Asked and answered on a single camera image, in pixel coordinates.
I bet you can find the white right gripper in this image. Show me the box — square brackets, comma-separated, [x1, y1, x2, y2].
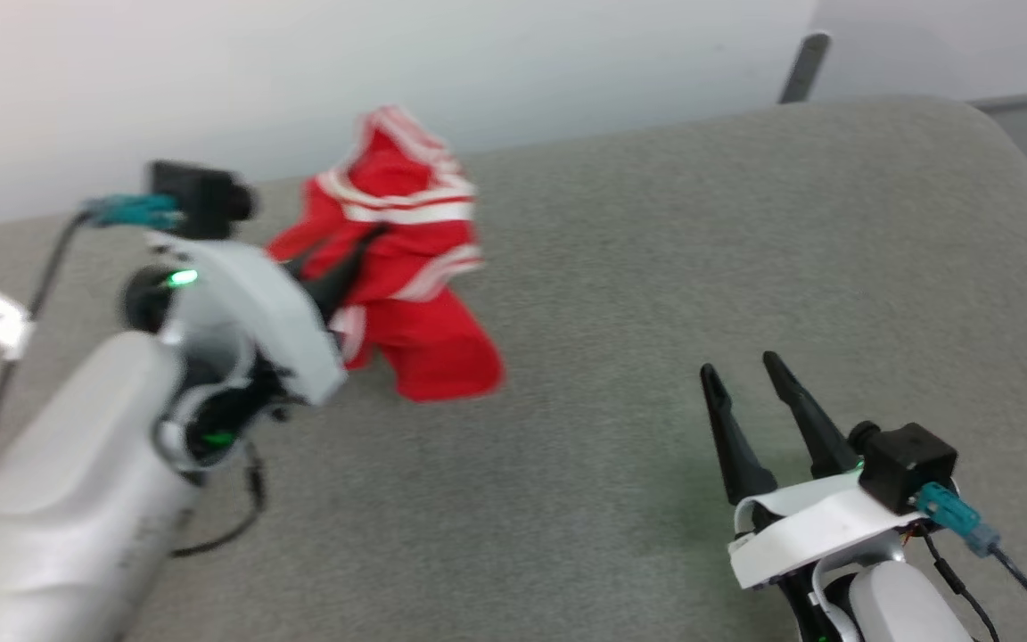
[699, 350, 933, 589]

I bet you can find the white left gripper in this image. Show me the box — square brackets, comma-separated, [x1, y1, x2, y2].
[161, 226, 391, 407]

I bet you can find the red garment with white stripes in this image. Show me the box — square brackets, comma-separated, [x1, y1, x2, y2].
[266, 105, 505, 402]

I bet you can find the grey fabric sofa cushion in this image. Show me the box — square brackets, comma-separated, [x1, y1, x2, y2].
[0, 96, 1027, 642]

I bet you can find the light grey partition panel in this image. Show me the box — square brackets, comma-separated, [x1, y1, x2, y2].
[806, 0, 1027, 112]

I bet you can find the teal right camera connector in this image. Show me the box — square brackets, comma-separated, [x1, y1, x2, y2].
[915, 481, 1003, 559]

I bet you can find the teal camera connector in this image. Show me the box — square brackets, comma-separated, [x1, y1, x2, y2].
[915, 481, 1003, 559]
[81, 194, 183, 229]

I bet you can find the teal left camera connector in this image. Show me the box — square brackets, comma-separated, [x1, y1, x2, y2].
[81, 194, 183, 229]

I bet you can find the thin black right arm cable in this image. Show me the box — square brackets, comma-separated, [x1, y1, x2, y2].
[919, 526, 1002, 642]

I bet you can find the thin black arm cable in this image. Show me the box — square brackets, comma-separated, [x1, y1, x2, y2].
[919, 526, 1002, 642]
[170, 441, 267, 559]

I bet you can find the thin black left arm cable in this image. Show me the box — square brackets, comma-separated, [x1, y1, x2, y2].
[170, 441, 267, 559]

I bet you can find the black left camera cable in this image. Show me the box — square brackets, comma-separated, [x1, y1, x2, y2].
[0, 212, 91, 572]

